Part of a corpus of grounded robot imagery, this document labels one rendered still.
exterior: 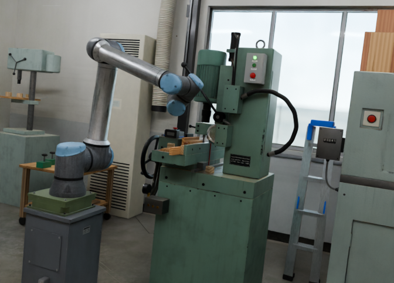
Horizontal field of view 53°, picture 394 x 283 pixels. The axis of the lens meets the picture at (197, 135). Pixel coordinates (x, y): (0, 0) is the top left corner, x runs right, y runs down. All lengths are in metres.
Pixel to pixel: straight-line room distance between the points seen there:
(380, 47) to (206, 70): 1.67
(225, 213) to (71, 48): 3.10
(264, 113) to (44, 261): 1.38
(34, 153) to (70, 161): 2.16
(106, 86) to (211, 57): 0.62
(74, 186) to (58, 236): 0.26
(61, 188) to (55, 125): 2.69
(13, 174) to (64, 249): 2.26
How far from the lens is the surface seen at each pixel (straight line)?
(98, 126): 2.24
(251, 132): 2.19
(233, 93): 2.14
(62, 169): 2.15
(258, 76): 2.13
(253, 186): 2.10
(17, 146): 4.25
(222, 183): 2.15
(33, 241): 2.26
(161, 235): 2.38
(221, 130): 2.15
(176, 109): 1.91
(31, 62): 4.36
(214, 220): 2.21
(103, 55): 2.05
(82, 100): 4.57
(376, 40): 3.54
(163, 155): 2.16
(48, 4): 5.05
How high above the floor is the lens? 1.16
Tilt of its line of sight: 4 degrees down
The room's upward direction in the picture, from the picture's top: 6 degrees clockwise
